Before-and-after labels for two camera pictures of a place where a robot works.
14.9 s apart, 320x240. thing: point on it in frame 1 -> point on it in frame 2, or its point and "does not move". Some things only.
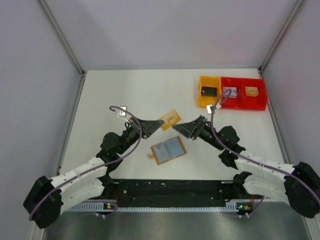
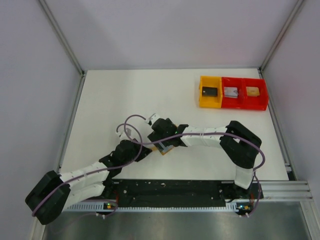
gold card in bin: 251,91 does not move
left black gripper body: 130,137 -> 135,150
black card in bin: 208,91 does not move
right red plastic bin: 258,102 does not move
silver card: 234,91 does not move
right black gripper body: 206,136 -> 154,135
